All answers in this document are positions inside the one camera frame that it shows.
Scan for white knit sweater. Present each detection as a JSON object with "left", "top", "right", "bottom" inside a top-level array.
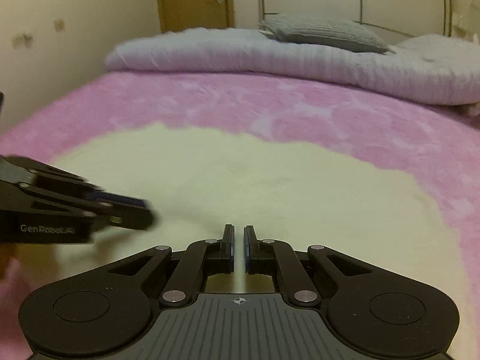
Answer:
[{"left": 48, "top": 121, "right": 470, "bottom": 360}]

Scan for pink floral bed blanket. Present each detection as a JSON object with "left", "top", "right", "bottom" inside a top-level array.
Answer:
[{"left": 1, "top": 72, "right": 479, "bottom": 359}]

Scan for grey textured pillow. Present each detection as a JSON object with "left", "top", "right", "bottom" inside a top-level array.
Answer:
[{"left": 260, "top": 14, "right": 390, "bottom": 54}]

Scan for striped grey folded quilt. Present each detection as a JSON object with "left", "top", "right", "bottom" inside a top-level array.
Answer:
[{"left": 104, "top": 28, "right": 479, "bottom": 106}]

